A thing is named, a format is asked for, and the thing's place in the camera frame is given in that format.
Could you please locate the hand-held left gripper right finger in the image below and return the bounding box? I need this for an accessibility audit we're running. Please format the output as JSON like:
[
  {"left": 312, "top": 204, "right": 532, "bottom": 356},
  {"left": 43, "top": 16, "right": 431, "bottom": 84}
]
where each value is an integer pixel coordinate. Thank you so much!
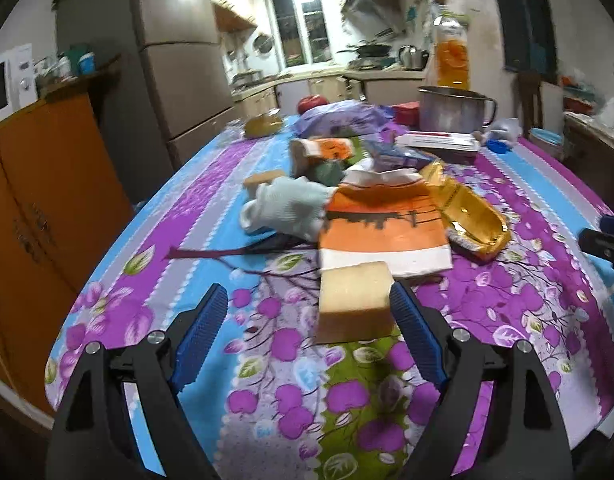
[{"left": 389, "top": 280, "right": 575, "bottom": 480}]

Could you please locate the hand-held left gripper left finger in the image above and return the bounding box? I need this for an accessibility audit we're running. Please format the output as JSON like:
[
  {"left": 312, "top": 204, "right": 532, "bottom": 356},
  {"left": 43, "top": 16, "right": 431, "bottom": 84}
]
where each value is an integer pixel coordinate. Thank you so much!
[{"left": 47, "top": 284, "right": 230, "bottom": 480}]

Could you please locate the yellow sponge block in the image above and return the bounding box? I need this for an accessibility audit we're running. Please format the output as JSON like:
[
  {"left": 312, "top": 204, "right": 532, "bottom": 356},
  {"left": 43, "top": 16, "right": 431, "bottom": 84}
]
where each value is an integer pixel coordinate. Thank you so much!
[{"left": 314, "top": 261, "right": 399, "bottom": 345}]

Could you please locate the white knit glove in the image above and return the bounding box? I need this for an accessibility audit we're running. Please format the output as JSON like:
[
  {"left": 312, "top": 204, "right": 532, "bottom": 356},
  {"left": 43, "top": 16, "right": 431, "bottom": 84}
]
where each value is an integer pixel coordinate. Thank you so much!
[{"left": 239, "top": 176, "right": 338, "bottom": 241}]

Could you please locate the purple floral tablecloth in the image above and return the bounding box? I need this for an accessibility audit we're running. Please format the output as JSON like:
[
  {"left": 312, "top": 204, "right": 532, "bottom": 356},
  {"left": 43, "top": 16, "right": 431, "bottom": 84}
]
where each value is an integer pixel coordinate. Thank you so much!
[{"left": 44, "top": 112, "right": 614, "bottom": 480}]

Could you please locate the orange and white paper packet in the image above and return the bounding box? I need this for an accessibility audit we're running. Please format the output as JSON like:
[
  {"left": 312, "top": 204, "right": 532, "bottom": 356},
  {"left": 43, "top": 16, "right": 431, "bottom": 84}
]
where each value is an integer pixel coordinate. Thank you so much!
[{"left": 318, "top": 169, "right": 454, "bottom": 279}]

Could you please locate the blue plastic bowl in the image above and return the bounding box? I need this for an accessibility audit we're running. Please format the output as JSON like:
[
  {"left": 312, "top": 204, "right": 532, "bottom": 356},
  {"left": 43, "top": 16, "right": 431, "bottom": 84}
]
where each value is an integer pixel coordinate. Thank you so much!
[{"left": 530, "top": 127, "right": 565, "bottom": 158}]

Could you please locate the red plastic basin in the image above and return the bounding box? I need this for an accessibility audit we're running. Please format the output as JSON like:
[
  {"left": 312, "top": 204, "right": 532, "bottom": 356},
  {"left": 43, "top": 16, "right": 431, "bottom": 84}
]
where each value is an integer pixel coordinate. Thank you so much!
[{"left": 562, "top": 87, "right": 595, "bottom": 116}]

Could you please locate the gold foil wrapper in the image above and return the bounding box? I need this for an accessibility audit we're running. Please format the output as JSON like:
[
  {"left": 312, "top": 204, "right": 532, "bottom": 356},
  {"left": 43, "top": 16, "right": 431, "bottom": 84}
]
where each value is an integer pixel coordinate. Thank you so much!
[{"left": 419, "top": 160, "right": 512, "bottom": 262}]

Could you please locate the small brown sponge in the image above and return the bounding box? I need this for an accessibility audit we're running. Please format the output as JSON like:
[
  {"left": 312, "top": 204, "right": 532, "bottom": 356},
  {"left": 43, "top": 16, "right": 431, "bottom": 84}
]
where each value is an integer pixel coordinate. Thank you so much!
[{"left": 243, "top": 170, "right": 285, "bottom": 193}]

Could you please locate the blue snack packet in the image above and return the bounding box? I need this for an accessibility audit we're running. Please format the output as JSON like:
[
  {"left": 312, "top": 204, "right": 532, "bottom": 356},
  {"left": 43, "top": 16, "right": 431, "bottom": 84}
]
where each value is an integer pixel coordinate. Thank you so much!
[{"left": 362, "top": 137, "right": 438, "bottom": 173}]

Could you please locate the green scouring pad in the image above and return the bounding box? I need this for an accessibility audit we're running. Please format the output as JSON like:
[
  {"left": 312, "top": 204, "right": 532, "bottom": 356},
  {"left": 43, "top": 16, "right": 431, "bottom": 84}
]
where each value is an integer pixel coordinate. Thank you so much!
[{"left": 309, "top": 159, "right": 348, "bottom": 187}]

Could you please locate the orange wooden cabinet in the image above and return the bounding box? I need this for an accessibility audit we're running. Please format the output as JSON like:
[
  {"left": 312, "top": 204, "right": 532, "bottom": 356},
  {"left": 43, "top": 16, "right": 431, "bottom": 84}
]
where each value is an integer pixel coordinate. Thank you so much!
[{"left": 0, "top": 92, "right": 135, "bottom": 416}]

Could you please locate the orange wrapped sponge pack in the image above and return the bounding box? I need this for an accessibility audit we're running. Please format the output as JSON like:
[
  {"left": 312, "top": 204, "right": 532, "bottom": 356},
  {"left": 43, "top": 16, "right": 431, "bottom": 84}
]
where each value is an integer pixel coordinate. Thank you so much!
[{"left": 288, "top": 137, "right": 360, "bottom": 178}]

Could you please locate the purple plastic bag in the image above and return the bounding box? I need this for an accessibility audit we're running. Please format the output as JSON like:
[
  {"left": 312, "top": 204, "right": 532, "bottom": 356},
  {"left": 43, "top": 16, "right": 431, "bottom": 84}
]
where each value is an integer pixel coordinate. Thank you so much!
[{"left": 292, "top": 100, "right": 397, "bottom": 140}]

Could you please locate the orange juice bottle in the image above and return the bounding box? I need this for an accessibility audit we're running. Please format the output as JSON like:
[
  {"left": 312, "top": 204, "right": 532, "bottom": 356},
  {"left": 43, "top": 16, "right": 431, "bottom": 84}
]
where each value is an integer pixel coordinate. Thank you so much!
[{"left": 429, "top": 0, "right": 472, "bottom": 92}]

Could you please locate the red tomato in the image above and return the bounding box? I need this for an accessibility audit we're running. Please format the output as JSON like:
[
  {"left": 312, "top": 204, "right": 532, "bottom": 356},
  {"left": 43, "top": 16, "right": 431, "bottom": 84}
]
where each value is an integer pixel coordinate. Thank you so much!
[{"left": 297, "top": 95, "right": 329, "bottom": 115}]

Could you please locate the steel kettle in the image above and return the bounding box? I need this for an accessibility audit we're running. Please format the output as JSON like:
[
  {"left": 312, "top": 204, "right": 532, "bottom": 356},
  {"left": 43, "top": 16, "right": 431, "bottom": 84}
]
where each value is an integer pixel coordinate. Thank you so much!
[{"left": 398, "top": 44, "right": 430, "bottom": 71}]

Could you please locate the grey refrigerator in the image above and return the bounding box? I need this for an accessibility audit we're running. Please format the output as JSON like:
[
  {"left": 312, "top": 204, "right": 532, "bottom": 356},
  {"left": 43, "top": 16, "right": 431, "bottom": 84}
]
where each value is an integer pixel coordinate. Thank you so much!
[{"left": 56, "top": 0, "right": 235, "bottom": 201}]

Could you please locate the black wok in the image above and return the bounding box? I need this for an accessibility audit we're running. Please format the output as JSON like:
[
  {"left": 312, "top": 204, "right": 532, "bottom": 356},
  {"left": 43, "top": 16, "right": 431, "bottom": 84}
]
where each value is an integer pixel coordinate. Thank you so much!
[{"left": 336, "top": 42, "right": 393, "bottom": 60}]

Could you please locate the white microwave oven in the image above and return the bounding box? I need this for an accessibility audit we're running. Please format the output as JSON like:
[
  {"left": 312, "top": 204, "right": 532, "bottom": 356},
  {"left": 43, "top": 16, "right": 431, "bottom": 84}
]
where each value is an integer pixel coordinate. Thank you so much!
[{"left": 0, "top": 44, "right": 38, "bottom": 131}]

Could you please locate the kitchen window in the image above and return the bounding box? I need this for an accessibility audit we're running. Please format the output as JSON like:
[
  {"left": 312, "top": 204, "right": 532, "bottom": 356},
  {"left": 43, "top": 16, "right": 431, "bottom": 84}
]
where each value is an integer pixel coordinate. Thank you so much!
[{"left": 268, "top": 0, "right": 334, "bottom": 68}]

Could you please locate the metal pot with handle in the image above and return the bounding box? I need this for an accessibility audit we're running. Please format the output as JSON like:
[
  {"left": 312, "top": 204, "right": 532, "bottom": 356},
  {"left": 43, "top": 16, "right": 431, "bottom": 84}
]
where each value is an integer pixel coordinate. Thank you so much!
[{"left": 417, "top": 86, "right": 498, "bottom": 133}]

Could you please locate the dark wall window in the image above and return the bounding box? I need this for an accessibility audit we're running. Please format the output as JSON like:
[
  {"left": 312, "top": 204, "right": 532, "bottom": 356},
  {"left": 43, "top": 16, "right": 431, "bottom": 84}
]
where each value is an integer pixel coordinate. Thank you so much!
[{"left": 487, "top": 0, "right": 559, "bottom": 73}]

